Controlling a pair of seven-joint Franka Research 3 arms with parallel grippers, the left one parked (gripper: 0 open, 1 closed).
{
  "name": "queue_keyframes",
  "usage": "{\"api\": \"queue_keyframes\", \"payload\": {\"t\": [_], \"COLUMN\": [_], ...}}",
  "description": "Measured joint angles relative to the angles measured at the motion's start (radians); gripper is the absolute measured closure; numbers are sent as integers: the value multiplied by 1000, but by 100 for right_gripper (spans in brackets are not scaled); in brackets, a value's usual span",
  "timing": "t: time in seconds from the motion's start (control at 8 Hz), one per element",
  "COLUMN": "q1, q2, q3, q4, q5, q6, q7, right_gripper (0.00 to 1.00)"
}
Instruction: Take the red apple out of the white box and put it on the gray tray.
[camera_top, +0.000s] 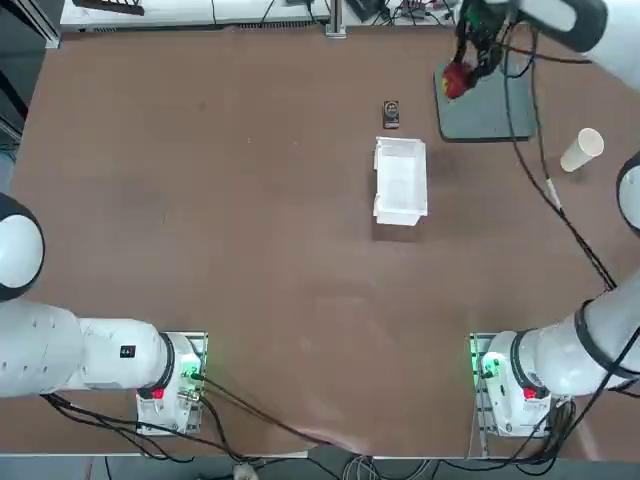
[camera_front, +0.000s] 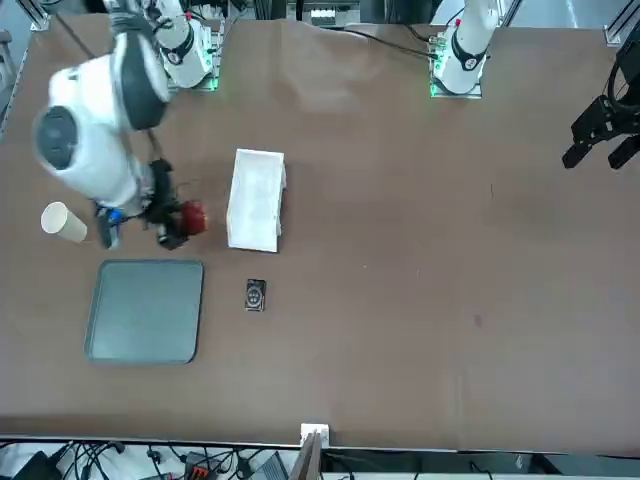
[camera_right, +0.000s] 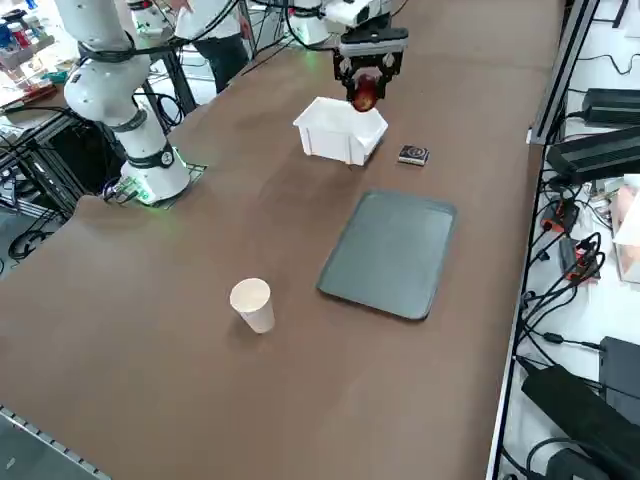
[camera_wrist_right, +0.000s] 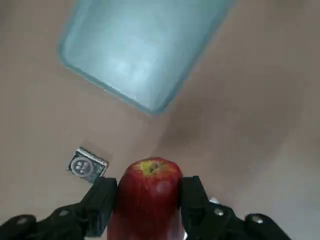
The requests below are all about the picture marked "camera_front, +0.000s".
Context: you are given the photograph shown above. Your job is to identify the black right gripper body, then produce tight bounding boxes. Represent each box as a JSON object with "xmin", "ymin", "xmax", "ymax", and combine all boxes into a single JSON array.
[{"xmin": 143, "ymin": 158, "xmax": 184, "ymax": 227}]

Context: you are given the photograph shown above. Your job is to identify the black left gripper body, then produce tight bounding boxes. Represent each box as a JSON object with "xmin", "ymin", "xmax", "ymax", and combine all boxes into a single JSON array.
[{"xmin": 608, "ymin": 37, "xmax": 640, "ymax": 139}]

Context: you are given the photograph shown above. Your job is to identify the red apple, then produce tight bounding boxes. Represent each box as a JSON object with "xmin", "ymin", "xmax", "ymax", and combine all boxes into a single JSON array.
[{"xmin": 180, "ymin": 199, "xmax": 209, "ymax": 235}]

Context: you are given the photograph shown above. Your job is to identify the gray tray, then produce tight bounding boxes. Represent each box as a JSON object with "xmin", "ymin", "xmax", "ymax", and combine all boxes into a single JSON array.
[{"xmin": 83, "ymin": 258, "xmax": 206, "ymax": 365}]

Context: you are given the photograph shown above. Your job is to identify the white rectangular box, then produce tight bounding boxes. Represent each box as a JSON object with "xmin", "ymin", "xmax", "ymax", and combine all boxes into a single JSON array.
[{"xmin": 227, "ymin": 148, "xmax": 289, "ymax": 255}]

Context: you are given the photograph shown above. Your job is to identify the small black printed box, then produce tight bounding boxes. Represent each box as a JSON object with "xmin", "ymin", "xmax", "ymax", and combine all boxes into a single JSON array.
[{"xmin": 243, "ymin": 278, "xmax": 268, "ymax": 314}]

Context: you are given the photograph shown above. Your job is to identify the white paper cup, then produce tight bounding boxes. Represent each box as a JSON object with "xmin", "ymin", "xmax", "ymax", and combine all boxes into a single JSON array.
[{"xmin": 40, "ymin": 201, "xmax": 89, "ymax": 245}]

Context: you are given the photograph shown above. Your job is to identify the power strip with red switches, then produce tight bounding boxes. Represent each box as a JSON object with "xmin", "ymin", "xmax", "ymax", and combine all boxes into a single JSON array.
[{"xmin": 183, "ymin": 452, "xmax": 222, "ymax": 477}]

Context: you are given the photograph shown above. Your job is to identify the gray power adapter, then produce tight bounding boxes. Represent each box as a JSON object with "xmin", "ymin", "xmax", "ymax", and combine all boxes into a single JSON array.
[{"xmin": 258, "ymin": 452, "xmax": 290, "ymax": 480}]

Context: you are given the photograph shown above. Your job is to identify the black power adapter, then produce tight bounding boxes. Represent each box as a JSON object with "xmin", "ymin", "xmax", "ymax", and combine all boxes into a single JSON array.
[{"xmin": 9, "ymin": 451, "xmax": 62, "ymax": 480}]

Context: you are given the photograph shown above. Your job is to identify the aluminium frame corner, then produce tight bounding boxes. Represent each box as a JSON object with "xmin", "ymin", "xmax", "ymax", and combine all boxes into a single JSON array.
[
  {"xmin": 603, "ymin": 0, "xmax": 640, "ymax": 47},
  {"xmin": 29, "ymin": 0, "xmax": 52, "ymax": 32}
]

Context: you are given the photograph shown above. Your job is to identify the black cable across table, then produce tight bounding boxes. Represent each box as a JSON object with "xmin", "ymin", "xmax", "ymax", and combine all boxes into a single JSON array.
[{"xmin": 319, "ymin": 27, "xmax": 437, "ymax": 57}]

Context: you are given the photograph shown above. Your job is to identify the white table edge bracket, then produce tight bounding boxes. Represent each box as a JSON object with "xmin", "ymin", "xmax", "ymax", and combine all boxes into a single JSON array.
[{"xmin": 299, "ymin": 423, "xmax": 331, "ymax": 446}]

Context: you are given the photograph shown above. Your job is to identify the aluminium profile post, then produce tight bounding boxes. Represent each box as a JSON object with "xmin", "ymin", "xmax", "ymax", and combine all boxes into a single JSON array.
[{"xmin": 289, "ymin": 432, "xmax": 324, "ymax": 480}]

